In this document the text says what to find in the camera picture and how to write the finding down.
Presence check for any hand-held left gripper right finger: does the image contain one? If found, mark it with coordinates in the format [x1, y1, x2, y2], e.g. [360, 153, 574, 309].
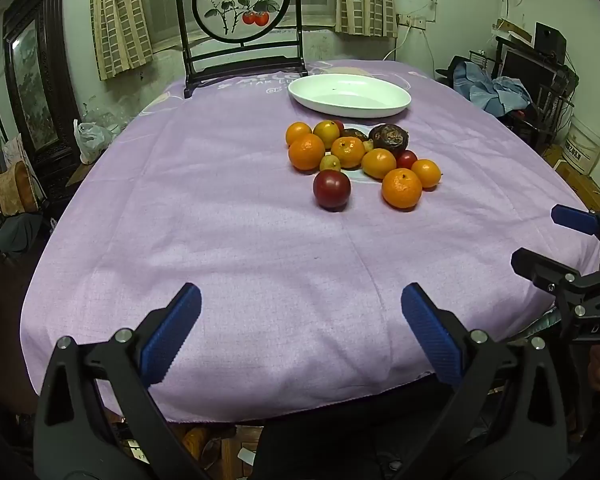
[395, 282, 568, 480]

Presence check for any large dark wrinkled passion fruit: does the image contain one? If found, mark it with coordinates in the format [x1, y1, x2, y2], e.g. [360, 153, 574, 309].
[368, 124, 410, 157]

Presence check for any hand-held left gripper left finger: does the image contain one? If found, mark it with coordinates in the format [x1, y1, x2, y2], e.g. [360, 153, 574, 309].
[32, 282, 213, 480]

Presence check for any black bag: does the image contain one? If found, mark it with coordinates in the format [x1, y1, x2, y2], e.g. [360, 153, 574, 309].
[434, 55, 468, 93]

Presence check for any flat cardboard box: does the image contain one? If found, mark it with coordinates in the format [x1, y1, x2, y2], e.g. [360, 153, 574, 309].
[495, 19, 535, 43]

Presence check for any dimpled orange mandarin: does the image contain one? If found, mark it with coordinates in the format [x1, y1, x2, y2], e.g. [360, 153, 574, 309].
[381, 167, 423, 210]
[288, 133, 327, 172]
[330, 136, 367, 170]

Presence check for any black monitor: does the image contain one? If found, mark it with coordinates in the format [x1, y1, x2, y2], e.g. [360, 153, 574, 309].
[500, 47, 561, 106]

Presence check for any black metal rack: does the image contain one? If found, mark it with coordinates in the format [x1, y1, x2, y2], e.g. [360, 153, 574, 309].
[530, 67, 578, 148]

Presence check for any white plastic bag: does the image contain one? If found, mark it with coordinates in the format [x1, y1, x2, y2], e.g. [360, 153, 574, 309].
[74, 119, 113, 165]

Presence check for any black chair with painted back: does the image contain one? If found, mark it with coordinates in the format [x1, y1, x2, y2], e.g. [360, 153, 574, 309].
[173, 0, 308, 100]

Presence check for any purple tablecloth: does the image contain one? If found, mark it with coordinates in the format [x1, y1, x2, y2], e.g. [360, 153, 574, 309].
[20, 59, 600, 423]

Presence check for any black speaker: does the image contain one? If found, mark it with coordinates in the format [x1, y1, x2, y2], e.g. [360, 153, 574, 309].
[534, 22, 567, 63]

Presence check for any blue cloth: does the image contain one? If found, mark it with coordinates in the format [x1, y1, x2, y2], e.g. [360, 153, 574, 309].
[452, 60, 533, 115]

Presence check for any white oval plate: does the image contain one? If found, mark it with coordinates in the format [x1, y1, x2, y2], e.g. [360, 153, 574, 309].
[287, 74, 412, 119]

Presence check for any dark grey bag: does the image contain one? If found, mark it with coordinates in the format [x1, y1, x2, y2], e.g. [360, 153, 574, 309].
[0, 212, 56, 256]

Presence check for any white plastic bucket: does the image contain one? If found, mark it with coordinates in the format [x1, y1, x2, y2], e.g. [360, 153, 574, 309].
[565, 115, 600, 163]

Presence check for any dark red plum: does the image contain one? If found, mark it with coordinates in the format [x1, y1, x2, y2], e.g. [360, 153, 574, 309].
[313, 170, 352, 210]

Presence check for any dark wood framed painting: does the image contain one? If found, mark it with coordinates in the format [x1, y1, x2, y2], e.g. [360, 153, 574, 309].
[2, 0, 81, 196]

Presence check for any white cable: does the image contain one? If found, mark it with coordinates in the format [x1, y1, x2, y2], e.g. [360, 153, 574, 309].
[382, 25, 412, 61]

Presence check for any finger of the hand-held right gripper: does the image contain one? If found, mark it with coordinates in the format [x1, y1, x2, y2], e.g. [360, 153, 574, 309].
[551, 204, 600, 261]
[511, 247, 600, 311]

